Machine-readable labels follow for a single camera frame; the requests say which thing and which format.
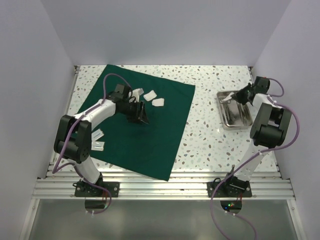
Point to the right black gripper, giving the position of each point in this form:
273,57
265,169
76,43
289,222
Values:
237,96

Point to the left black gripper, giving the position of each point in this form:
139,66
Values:
138,115

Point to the white gauze pad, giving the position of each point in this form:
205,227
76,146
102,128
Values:
228,97
159,102
150,96

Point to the metal surgical scissors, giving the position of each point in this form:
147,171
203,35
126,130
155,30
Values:
230,113

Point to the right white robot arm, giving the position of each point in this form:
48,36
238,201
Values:
268,131

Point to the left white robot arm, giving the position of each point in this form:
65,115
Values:
73,140

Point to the green surgical drape cloth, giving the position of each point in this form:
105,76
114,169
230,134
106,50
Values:
147,149

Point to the stainless steel tray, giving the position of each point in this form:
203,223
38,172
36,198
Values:
238,124

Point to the white labelled packet upper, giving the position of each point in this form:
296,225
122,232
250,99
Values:
96,135

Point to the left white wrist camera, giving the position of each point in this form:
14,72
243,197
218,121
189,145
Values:
136,93

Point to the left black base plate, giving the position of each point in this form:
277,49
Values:
85,190

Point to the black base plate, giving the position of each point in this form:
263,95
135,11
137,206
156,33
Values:
228,190
85,190

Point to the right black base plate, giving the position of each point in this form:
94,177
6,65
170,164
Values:
228,190

